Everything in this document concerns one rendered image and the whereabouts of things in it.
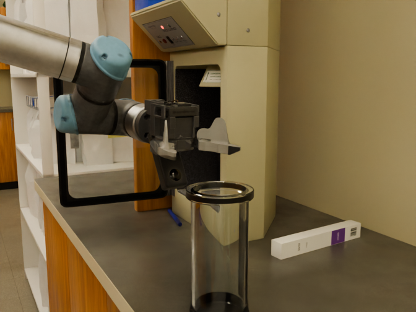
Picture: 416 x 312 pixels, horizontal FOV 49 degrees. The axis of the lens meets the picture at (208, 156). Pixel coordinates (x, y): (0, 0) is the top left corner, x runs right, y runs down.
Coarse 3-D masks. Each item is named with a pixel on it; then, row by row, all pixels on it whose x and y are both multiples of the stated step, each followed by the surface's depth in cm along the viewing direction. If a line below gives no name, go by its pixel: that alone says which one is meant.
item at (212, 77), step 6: (210, 66) 117; (216, 66) 116; (210, 72) 116; (216, 72) 115; (204, 78) 118; (210, 78) 116; (216, 78) 114; (204, 84) 117; (210, 84) 115; (216, 84) 114
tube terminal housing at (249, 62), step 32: (256, 0) 105; (256, 32) 106; (192, 64) 119; (224, 64) 105; (256, 64) 107; (224, 96) 106; (256, 96) 109; (256, 128) 110; (224, 160) 108; (256, 160) 111; (256, 192) 113; (256, 224) 114
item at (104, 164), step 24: (144, 72) 128; (120, 96) 126; (144, 96) 129; (96, 144) 126; (120, 144) 128; (144, 144) 131; (72, 168) 124; (96, 168) 127; (120, 168) 129; (144, 168) 132; (72, 192) 125; (96, 192) 128; (120, 192) 130
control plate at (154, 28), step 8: (144, 24) 121; (152, 24) 117; (160, 24) 114; (176, 24) 107; (152, 32) 122; (160, 32) 118; (168, 32) 114; (176, 32) 111; (184, 32) 108; (160, 40) 123; (176, 40) 115; (184, 40) 112
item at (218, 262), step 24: (192, 192) 70; (216, 192) 77; (240, 192) 75; (192, 216) 72; (216, 216) 69; (240, 216) 70; (192, 240) 73; (216, 240) 70; (240, 240) 71; (192, 264) 74; (216, 264) 70; (240, 264) 72; (192, 288) 75; (216, 288) 71; (240, 288) 72
